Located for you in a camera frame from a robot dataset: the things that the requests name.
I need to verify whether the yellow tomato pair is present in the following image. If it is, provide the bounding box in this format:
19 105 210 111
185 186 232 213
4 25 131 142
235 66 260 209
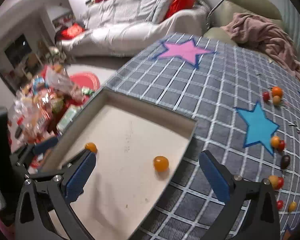
84 142 97 153
153 155 169 172

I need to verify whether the red cherry tomato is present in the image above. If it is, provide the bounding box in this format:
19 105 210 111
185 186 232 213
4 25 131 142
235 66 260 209
276 200 284 211

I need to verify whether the brown longan fruit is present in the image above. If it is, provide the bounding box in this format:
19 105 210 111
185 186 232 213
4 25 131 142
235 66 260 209
268 175 279 189

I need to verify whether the snack bags pile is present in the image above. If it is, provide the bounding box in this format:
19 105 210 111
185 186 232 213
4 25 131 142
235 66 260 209
8 64 91 149

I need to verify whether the dark purple tomato middle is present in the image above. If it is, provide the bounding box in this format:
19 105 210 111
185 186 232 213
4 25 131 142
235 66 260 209
280 154 290 170

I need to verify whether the shallow dark-rimmed tray box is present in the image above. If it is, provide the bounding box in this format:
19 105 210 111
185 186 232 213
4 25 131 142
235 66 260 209
42 88 196 239

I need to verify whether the red tomato by blue star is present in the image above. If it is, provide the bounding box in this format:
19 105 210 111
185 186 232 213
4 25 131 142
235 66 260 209
277 140 286 152

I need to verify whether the yellow tomato on blue star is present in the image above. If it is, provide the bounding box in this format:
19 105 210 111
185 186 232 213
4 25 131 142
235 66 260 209
270 136 281 148

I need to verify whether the round red floor mat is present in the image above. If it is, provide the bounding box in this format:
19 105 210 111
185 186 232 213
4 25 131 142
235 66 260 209
70 72 101 96

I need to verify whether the grey grid star tablecloth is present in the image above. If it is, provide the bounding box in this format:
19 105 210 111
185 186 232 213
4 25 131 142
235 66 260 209
107 34 300 239

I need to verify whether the small brown longan far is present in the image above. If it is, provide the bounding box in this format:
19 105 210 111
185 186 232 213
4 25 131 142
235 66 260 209
273 95 281 106

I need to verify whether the far small red tomato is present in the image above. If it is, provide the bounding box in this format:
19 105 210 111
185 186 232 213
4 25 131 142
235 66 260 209
262 91 270 102

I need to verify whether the red cushion on side sofa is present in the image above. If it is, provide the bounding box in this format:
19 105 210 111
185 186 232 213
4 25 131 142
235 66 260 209
55 23 85 41

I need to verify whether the orange tangerine on table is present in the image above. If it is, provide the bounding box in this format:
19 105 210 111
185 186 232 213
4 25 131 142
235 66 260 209
271 86 283 98

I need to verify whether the white covered sofa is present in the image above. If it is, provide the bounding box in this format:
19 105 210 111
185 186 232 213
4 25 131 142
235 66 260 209
57 0 211 57

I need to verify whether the pink blanket on armchair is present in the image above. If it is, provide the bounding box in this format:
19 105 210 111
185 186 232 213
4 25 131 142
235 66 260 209
221 13 300 81

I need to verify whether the pale green curtain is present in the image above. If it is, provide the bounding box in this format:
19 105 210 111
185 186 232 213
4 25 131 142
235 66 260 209
283 0 300 61

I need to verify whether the grey striped throw pillow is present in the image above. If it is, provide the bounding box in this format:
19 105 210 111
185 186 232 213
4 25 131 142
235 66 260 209
151 0 191 25

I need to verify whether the plain red cushion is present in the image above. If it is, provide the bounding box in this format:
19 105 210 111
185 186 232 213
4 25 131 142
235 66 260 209
164 0 196 20

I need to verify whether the olive green armchair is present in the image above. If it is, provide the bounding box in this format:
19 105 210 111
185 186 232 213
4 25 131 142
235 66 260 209
204 0 291 66

